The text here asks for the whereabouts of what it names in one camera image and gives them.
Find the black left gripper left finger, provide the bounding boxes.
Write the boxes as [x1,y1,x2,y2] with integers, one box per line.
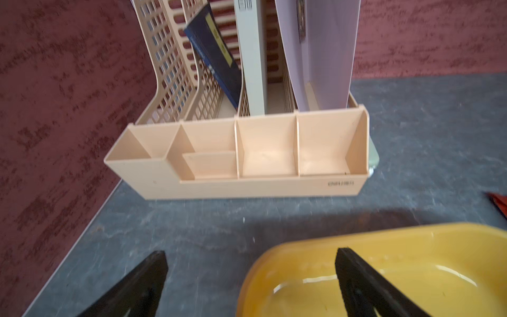
[79,251,168,316]

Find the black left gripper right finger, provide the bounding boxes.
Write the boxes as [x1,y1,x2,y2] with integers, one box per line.
[335,248,429,316]

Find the yellow plastic storage tray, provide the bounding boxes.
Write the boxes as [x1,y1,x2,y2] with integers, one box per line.
[236,223,506,316]

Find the red tea bag printed front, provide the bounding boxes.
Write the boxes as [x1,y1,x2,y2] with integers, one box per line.
[487,192,507,218]

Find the beige desk file organizer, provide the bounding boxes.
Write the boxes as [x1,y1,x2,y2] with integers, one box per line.
[104,1,377,200]

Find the dark blue booklet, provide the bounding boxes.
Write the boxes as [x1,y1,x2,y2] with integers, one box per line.
[184,4,242,109]

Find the beige thin book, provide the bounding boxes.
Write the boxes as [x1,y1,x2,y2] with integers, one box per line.
[234,0,267,116]

